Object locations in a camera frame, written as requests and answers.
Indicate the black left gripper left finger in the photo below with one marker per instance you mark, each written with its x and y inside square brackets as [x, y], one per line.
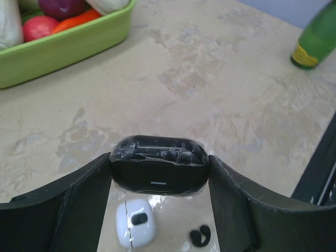
[64, 215]

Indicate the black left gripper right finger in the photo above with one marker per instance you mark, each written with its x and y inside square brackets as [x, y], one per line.
[250, 217]

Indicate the black earbud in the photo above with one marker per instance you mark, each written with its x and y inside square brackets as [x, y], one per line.
[200, 237]

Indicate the black earbud charging case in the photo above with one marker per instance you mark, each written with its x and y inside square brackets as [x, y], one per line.
[159, 165]

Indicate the white earbud charging case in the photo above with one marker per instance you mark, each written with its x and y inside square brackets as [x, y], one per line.
[135, 223]

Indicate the green plastic tray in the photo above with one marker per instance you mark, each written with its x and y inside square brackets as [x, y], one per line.
[37, 58]

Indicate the green glass bottle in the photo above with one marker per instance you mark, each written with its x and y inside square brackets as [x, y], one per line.
[317, 40]

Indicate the green napa cabbage toy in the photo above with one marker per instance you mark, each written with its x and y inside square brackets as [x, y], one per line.
[11, 25]

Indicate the red toy tomato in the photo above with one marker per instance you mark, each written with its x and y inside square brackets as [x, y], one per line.
[38, 27]

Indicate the orange toy carrot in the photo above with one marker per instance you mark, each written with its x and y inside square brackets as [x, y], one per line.
[72, 22]

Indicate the purple toy onion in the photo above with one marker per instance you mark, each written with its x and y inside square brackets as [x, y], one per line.
[62, 9]

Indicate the white toy garlic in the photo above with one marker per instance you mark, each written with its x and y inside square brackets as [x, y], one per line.
[105, 7]

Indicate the black base frame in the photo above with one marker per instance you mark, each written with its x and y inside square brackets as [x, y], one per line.
[317, 183]

